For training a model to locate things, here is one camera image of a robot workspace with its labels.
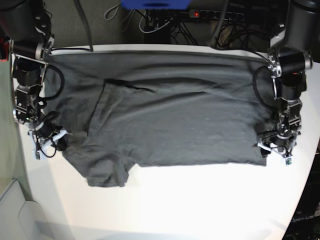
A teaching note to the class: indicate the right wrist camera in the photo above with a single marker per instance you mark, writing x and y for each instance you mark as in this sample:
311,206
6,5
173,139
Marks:
38,155

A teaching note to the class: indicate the dark grey t-shirt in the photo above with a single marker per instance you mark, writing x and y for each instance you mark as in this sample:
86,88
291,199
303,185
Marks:
156,110

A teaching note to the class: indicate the red clamp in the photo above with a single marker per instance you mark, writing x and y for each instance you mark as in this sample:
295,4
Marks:
4,50

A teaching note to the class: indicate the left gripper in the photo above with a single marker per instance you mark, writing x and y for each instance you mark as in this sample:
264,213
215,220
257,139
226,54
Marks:
273,141

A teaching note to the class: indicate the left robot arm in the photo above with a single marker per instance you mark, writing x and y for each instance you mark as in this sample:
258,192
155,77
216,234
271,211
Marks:
288,59

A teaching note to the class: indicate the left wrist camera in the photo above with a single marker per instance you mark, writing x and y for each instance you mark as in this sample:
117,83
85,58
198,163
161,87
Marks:
288,160

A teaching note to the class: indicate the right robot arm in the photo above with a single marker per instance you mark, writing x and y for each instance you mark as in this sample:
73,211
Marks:
26,34

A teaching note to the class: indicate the blue box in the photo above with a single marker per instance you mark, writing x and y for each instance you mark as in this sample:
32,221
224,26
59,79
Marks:
155,4

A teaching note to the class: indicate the white side table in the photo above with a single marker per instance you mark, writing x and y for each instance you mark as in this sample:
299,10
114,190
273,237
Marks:
21,219

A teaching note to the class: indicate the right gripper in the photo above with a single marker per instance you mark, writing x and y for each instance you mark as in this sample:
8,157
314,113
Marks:
42,143

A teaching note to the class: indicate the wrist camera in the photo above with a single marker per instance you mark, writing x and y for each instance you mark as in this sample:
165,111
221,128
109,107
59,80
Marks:
288,160
38,155

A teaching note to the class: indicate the black power strip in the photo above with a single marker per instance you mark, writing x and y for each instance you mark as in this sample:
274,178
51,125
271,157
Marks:
215,15

